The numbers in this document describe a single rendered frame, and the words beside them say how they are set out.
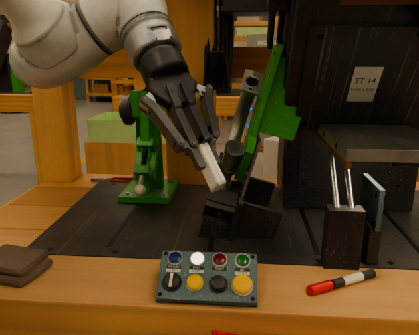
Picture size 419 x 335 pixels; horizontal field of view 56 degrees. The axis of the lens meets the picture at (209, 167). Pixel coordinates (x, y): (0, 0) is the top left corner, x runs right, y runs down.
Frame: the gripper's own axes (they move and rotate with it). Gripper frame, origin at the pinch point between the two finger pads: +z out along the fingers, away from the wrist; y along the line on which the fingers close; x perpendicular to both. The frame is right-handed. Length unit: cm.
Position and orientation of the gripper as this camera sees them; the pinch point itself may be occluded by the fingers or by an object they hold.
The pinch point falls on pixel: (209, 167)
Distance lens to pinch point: 58.6
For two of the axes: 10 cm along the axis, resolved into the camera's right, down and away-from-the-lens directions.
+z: 4.1, 8.7, -2.6
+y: 8.4, -2.5, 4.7
